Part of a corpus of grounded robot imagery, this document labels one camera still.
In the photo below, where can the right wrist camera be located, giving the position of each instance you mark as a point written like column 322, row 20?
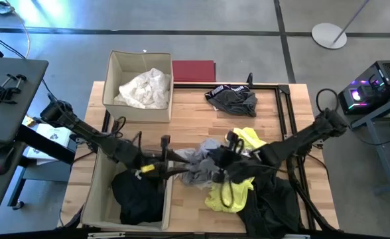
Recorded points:
column 234, row 141

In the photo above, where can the white cardboard box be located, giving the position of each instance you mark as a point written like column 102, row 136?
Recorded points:
column 54, row 134

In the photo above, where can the black aluminium frame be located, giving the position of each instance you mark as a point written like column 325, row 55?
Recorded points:
column 289, row 106

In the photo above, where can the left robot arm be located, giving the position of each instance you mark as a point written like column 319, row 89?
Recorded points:
column 92, row 136

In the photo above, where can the beige fabric bin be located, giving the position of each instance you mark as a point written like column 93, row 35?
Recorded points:
column 99, row 199
column 137, row 114

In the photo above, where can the grey stand with round base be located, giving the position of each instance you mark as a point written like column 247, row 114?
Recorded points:
column 327, row 34

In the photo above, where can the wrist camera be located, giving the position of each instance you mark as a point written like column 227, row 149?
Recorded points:
column 165, row 144
column 234, row 141

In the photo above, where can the black clamp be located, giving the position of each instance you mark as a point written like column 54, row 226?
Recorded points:
column 7, row 89

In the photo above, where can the red mat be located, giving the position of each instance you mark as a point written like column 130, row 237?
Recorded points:
column 193, row 71

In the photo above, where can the grey metal side table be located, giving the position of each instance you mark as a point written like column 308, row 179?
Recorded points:
column 380, row 113

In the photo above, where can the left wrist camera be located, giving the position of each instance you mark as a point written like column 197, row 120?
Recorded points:
column 165, row 144

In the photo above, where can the black garment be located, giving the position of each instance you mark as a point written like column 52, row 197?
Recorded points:
column 138, row 199
column 271, row 209

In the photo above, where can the black computer with coloured lights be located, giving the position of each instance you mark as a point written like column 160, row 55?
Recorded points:
column 377, row 84

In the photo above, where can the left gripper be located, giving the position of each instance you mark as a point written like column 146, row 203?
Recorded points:
column 148, row 159

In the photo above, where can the light grey garment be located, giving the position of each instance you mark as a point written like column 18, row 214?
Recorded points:
column 195, row 151

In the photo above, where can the yellow garment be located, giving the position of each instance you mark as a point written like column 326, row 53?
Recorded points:
column 238, row 196

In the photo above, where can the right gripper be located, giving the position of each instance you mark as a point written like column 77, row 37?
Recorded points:
column 244, row 164

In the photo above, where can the white garment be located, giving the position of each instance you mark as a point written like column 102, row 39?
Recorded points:
column 145, row 89

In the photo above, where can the black computer mouse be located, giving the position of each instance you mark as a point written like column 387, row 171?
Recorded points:
column 2, row 161

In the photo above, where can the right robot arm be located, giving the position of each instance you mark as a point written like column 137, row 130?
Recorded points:
column 301, row 137

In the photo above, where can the heather grey garment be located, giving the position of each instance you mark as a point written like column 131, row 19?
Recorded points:
column 201, row 172

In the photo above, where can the grey Puma underwear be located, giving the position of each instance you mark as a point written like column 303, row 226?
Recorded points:
column 234, row 101

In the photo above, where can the black desk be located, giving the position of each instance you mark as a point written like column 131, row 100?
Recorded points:
column 6, row 93

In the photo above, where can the small black upright bracket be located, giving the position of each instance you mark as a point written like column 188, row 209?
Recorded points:
column 250, row 79

